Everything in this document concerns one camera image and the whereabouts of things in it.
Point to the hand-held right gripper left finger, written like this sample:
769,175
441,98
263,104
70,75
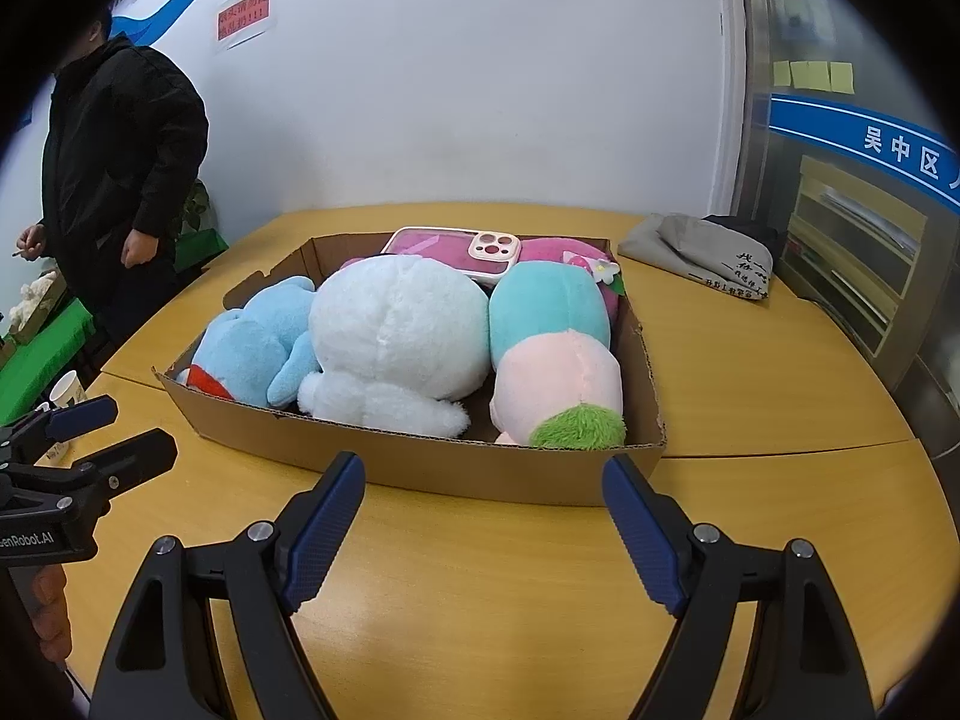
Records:
326,532

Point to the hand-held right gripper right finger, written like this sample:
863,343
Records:
641,532

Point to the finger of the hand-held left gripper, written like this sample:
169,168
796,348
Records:
82,414
127,459

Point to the blue plush toy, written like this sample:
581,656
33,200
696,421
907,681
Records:
255,345

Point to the white panda plush toy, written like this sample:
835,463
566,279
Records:
397,330

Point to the pink and teal plush toy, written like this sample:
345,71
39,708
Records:
547,307

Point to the pink phone case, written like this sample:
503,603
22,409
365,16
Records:
435,247

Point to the wooden desktop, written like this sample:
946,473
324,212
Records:
487,600

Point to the person's left hand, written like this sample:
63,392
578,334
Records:
46,615

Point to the paper cup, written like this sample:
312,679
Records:
66,390

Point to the green table cloth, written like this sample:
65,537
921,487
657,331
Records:
37,367

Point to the cardboard tissue box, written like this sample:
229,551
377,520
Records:
41,315

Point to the potted plant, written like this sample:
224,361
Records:
196,206

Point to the grey printed cloth bag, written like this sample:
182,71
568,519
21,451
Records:
675,251

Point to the pink plush toy with flower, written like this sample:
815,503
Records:
555,249

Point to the shelf behind glass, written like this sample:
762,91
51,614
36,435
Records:
847,240

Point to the blue glass banner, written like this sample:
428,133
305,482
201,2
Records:
862,131

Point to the yellow sticky note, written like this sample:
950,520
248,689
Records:
841,78
810,75
781,73

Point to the red wall sign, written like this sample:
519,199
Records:
244,15

